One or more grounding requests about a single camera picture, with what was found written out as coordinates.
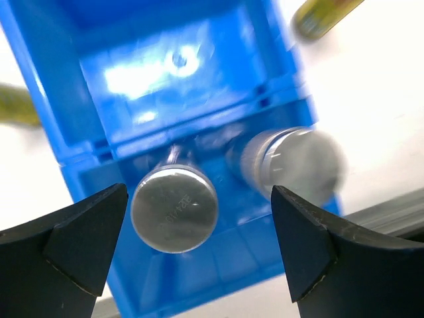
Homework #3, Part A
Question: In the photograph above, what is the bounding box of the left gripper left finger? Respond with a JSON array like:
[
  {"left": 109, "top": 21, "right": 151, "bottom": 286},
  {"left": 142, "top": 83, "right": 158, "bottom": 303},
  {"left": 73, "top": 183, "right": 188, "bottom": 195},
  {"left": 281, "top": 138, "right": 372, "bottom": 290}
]
[{"left": 1, "top": 184, "right": 128, "bottom": 317}]

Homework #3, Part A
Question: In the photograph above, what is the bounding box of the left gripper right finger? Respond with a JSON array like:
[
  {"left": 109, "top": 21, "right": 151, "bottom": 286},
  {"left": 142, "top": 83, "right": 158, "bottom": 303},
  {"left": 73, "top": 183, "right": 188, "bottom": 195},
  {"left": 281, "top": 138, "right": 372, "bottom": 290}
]
[{"left": 271, "top": 186, "right": 423, "bottom": 317}]

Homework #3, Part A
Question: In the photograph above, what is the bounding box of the silver-lid shaker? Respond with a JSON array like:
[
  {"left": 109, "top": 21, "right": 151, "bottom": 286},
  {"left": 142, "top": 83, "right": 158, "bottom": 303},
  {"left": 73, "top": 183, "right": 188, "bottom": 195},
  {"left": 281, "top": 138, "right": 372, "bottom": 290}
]
[
  {"left": 226, "top": 127, "right": 345, "bottom": 206},
  {"left": 131, "top": 164, "right": 219, "bottom": 254}
]

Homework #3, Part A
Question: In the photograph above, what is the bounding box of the left yellow-label small bottle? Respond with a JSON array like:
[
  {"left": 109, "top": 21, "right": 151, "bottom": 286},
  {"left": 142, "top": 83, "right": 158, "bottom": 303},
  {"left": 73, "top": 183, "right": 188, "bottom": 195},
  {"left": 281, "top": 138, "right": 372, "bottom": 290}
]
[{"left": 0, "top": 83, "right": 41, "bottom": 127}]

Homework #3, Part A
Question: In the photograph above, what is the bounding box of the yellow-label small bottle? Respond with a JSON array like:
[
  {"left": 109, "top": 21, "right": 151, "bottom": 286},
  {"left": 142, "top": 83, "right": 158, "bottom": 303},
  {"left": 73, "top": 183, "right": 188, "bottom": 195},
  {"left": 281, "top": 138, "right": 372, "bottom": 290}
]
[
  {"left": 291, "top": 0, "right": 364, "bottom": 41},
  {"left": 0, "top": 83, "right": 41, "bottom": 127}
]

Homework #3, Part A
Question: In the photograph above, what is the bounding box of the blue three-compartment plastic bin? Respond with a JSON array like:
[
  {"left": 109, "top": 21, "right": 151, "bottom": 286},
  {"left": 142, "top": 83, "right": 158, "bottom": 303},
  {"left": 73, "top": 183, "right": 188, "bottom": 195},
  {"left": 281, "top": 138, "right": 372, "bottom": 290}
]
[{"left": 1, "top": 1, "right": 315, "bottom": 317}]

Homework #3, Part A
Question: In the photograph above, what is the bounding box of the right yellow-label small bottle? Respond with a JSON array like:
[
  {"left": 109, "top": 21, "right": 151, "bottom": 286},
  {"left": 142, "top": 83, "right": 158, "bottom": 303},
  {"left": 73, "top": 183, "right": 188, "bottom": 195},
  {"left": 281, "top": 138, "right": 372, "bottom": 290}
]
[{"left": 291, "top": 0, "right": 364, "bottom": 41}]

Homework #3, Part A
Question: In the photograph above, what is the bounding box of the front aluminium frame rail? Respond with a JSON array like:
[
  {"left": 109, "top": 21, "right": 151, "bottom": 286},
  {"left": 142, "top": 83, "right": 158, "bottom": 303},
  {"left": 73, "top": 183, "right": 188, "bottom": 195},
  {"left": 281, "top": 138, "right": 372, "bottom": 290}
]
[{"left": 344, "top": 188, "right": 423, "bottom": 242}]

